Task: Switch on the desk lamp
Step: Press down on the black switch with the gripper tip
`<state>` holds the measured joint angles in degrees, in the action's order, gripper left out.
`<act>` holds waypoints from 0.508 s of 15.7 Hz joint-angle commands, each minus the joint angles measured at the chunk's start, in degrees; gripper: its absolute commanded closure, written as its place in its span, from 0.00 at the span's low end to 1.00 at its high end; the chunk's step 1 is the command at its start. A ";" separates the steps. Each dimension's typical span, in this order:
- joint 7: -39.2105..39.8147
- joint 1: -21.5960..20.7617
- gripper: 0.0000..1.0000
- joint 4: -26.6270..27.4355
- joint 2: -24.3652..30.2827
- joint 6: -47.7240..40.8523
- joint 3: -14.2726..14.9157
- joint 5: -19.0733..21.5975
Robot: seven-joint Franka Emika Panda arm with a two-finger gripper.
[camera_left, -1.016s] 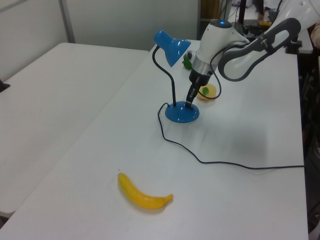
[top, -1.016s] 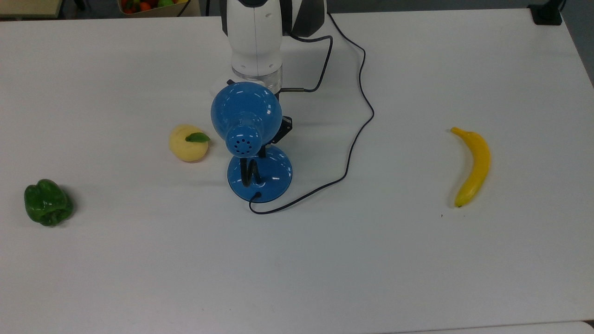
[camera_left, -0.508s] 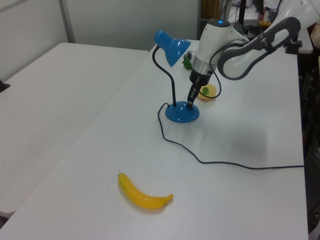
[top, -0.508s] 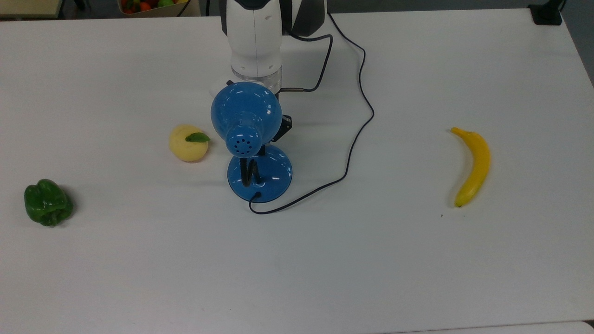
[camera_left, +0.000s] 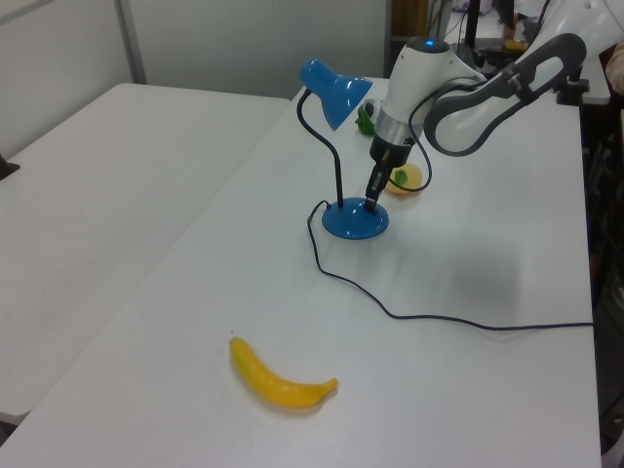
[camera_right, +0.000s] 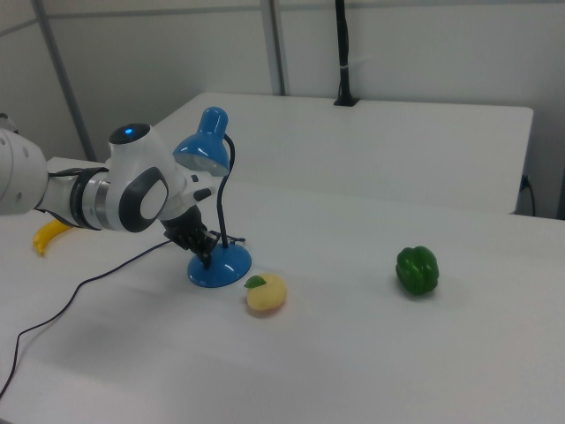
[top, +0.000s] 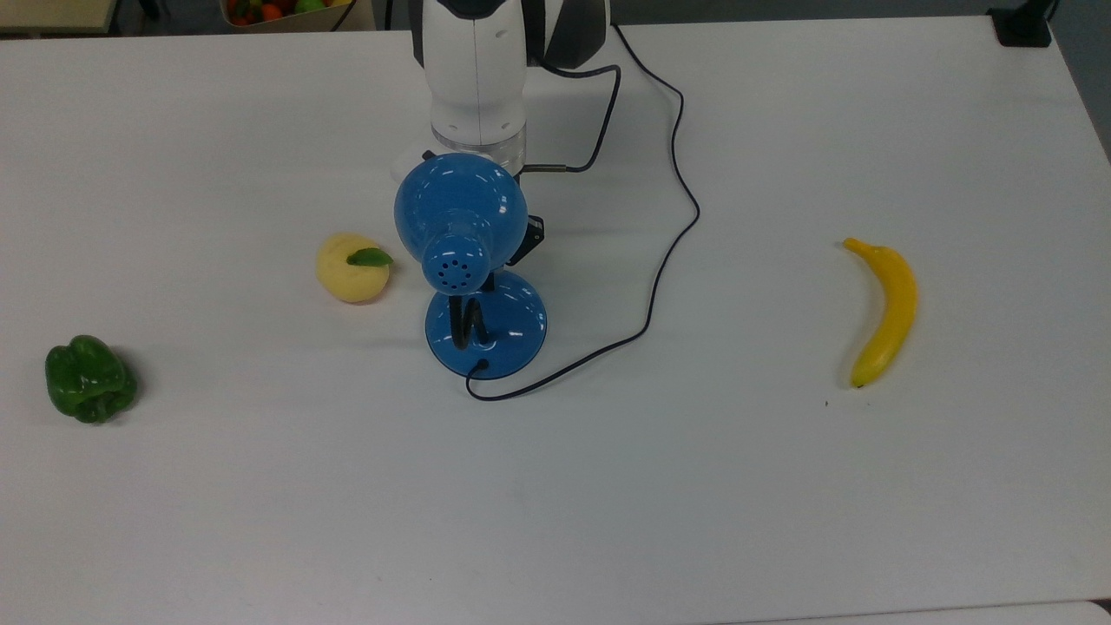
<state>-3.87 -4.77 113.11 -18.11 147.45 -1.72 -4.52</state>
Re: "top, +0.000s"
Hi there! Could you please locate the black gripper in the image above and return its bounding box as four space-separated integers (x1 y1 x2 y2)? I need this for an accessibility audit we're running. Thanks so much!
483 214 546 293

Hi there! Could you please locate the blue desk lamp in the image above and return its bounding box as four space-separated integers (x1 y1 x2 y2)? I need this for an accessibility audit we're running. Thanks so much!
393 153 549 378

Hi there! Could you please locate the yellow toy peach with leaf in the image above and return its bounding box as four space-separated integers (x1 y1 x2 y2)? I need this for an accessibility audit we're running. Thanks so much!
315 232 395 305

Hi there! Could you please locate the basket of toy fruit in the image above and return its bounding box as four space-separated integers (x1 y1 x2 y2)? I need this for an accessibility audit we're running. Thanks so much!
221 0 358 33

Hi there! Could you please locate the yellow toy banana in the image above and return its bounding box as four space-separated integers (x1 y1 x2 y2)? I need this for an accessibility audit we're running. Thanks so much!
842 237 919 390

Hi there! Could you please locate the green toy bell pepper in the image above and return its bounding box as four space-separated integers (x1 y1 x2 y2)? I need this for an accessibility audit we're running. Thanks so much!
45 334 139 425

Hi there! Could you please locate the tan wooden furniture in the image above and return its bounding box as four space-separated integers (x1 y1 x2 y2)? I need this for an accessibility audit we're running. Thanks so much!
0 0 119 37

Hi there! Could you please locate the black table clamp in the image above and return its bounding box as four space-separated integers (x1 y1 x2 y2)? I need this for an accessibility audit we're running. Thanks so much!
988 0 1056 49

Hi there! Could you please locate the black lamp power cable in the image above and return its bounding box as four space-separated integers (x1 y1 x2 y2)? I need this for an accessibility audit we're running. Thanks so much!
464 24 703 402

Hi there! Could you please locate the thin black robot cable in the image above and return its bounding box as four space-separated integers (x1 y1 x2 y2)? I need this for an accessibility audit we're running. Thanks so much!
519 56 623 174

